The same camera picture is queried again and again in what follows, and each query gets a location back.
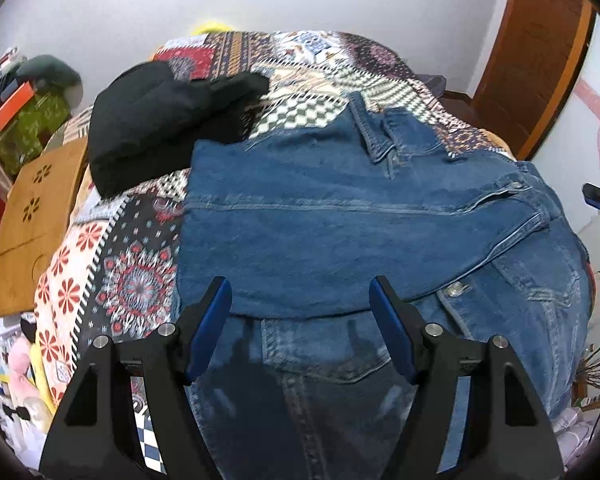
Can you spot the wooden board with flower cutouts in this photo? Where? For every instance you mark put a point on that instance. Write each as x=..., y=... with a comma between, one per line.
x=35, y=220

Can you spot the orange box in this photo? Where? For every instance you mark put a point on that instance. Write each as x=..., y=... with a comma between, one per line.
x=12, y=107

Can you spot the green patterned cloth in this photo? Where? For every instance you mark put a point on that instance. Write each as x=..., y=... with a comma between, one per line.
x=30, y=125

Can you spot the yellow hoop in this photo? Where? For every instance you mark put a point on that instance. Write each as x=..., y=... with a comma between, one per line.
x=207, y=27

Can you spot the dark green cushion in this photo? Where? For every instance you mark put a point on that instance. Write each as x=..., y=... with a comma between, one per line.
x=50, y=67

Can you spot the patchwork printed blanket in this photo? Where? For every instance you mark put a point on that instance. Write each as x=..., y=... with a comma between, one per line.
x=130, y=280

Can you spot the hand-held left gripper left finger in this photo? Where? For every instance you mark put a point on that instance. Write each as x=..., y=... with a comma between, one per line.
x=215, y=320

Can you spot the black garment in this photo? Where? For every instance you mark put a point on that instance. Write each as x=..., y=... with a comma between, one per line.
x=145, y=125

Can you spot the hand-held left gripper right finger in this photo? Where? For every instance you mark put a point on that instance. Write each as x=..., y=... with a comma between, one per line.
x=387, y=320

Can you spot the pink plush toy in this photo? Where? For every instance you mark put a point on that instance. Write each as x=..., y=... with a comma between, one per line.
x=20, y=365

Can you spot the white shoes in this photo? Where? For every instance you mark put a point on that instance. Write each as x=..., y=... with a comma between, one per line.
x=575, y=435

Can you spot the blue denim jacket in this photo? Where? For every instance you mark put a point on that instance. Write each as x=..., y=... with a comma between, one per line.
x=330, y=220

